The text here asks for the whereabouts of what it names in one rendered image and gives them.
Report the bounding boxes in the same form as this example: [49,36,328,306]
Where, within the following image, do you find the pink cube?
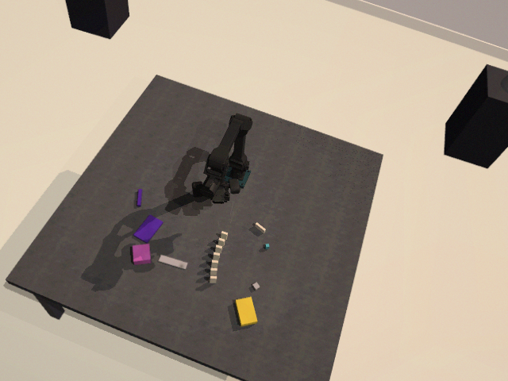
[133,244,152,265]

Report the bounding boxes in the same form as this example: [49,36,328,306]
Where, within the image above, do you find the yellow rectangular block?
[235,297,258,326]

